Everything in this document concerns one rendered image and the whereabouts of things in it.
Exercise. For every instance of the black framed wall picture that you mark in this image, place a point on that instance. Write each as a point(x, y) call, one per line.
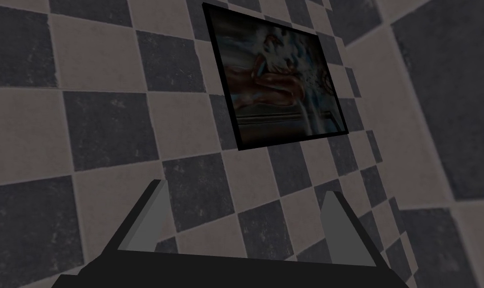
point(276, 80)

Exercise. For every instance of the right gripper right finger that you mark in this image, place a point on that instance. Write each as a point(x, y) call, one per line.
point(346, 236)

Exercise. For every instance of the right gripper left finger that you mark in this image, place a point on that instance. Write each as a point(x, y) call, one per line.
point(146, 224)

